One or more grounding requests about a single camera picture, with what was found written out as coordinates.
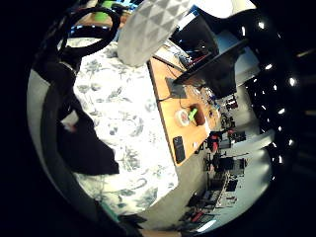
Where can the red and black chair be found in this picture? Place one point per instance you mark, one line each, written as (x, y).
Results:
(213, 141)

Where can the cluttered equipment shelf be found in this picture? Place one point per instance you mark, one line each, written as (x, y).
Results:
(214, 197)

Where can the wooden desk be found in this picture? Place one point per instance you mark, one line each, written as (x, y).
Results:
(171, 118)

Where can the green marker pen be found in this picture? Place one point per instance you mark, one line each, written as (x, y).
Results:
(192, 114)

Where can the large black monitor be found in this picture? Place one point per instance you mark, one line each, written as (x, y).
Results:
(220, 69)

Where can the black laptop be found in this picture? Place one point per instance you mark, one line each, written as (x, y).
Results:
(197, 36)

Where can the white tape roll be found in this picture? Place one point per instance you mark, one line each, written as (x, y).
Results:
(182, 118)

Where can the white blue floral tablecloth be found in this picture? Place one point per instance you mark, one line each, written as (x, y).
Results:
(125, 112)

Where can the dark grey mouse pad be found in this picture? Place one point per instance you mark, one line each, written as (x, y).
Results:
(176, 88)

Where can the green object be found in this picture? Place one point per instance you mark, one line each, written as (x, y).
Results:
(103, 10)

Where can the black smartphone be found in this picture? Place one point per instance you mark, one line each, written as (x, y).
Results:
(179, 149)

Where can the brown cup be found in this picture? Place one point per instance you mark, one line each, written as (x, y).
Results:
(199, 116)

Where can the black office chair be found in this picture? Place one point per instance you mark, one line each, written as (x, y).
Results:
(227, 163)

